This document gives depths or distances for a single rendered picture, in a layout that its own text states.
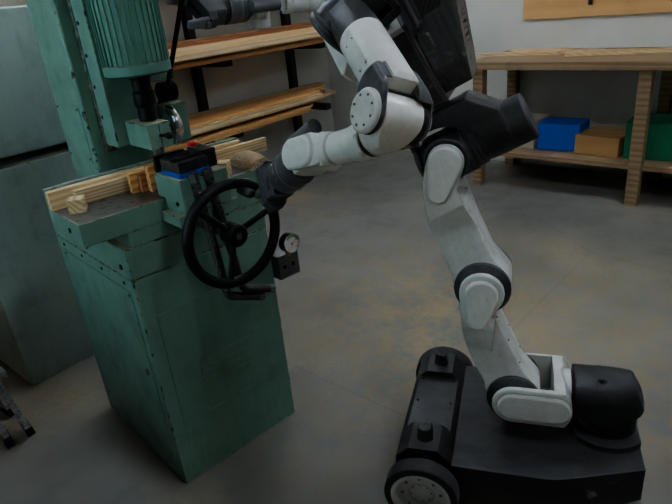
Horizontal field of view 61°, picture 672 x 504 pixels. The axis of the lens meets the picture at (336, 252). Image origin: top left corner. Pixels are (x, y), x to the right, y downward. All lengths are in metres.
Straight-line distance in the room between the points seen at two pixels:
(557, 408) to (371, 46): 1.06
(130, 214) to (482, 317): 0.93
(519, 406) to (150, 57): 1.33
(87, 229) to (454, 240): 0.90
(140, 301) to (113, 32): 0.68
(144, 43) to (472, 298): 1.05
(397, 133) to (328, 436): 1.25
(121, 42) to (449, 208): 0.91
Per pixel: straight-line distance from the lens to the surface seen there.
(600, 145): 4.03
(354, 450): 1.95
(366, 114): 0.98
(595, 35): 4.45
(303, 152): 1.15
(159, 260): 1.60
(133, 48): 1.60
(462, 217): 1.44
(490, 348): 1.62
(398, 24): 1.28
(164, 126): 1.67
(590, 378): 1.70
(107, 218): 1.51
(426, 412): 1.78
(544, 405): 1.66
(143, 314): 1.63
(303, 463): 1.94
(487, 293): 1.48
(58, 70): 1.91
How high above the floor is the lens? 1.34
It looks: 24 degrees down
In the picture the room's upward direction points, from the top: 6 degrees counter-clockwise
